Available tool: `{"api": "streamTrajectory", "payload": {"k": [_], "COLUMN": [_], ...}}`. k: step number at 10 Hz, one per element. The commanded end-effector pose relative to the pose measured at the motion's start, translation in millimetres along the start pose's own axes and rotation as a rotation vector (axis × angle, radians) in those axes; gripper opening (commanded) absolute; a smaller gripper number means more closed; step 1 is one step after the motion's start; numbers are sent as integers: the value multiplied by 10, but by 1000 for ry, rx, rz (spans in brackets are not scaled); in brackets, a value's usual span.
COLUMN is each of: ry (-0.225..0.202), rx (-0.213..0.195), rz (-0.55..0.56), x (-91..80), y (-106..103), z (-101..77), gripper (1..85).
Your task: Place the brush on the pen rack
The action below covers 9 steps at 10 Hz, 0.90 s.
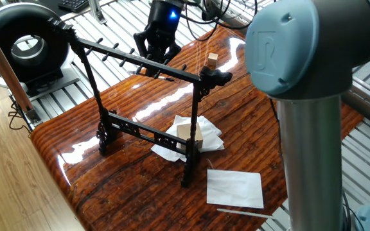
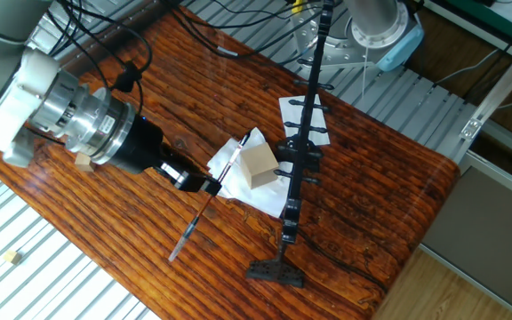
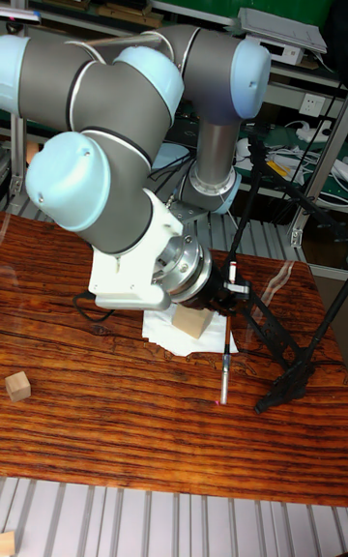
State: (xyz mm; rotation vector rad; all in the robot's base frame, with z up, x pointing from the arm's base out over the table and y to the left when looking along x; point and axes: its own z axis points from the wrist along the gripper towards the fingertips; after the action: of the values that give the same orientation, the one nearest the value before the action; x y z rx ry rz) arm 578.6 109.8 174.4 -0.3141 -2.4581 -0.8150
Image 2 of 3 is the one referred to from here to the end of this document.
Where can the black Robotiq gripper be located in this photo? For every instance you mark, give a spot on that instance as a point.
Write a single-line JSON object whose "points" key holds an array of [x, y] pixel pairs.
{"points": [[142, 144]]}

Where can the brown calligraphy brush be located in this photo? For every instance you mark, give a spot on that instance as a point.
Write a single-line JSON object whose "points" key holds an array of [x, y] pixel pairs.
{"points": [[231, 162]]}

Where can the large light wooden block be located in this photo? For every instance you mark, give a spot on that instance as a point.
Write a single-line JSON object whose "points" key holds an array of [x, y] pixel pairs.
{"points": [[258, 162]]}

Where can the crumpled white tissue pile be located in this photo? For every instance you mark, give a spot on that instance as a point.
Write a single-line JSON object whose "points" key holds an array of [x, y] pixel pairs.
{"points": [[260, 197]]}

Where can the small wooden cube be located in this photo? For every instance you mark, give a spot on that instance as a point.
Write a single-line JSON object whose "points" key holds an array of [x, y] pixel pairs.
{"points": [[12, 257], [85, 163]]}

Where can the flat white paper sheet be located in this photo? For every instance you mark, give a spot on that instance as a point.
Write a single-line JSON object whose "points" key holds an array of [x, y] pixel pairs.
{"points": [[320, 120]]}

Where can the yellow plug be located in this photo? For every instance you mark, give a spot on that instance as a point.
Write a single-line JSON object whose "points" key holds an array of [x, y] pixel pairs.
{"points": [[298, 5]]}

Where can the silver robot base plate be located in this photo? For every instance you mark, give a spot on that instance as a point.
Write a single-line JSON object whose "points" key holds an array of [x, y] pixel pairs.
{"points": [[340, 51]]}

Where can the aluminium frame beam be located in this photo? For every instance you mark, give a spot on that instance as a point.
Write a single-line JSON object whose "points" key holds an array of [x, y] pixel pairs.
{"points": [[496, 89]]}

